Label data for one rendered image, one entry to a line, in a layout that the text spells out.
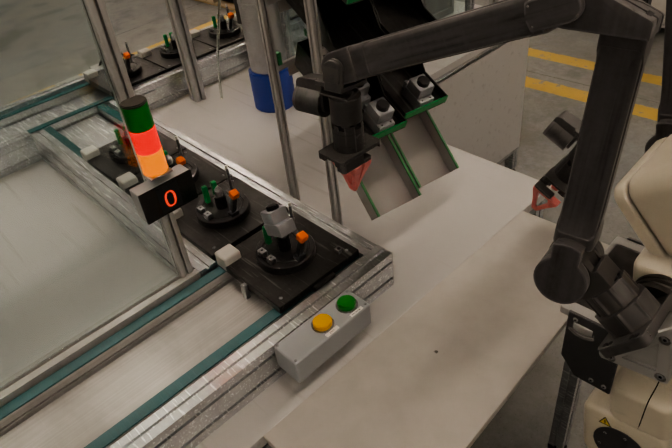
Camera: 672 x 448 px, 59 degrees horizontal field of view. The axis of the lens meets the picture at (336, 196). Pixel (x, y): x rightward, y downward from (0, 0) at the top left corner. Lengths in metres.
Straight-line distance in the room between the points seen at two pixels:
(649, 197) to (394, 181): 0.68
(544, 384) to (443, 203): 0.94
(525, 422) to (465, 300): 0.93
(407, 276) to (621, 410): 0.53
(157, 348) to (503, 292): 0.78
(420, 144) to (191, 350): 0.76
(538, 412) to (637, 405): 1.04
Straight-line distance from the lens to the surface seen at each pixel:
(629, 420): 1.34
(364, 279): 1.35
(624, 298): 0.95
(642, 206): 1.01
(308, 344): 1.22
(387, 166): 1.49
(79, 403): 1.35
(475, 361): 1.31
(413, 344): 1.34
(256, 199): 1.60
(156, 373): 1.32
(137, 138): 1.19
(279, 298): 1.30
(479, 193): 1.74
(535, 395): 2.35
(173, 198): 1.27
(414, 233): 1.60
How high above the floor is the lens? 1.89
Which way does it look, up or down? 36 degrees down
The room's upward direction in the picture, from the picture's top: 7 degrees counter-clockwise
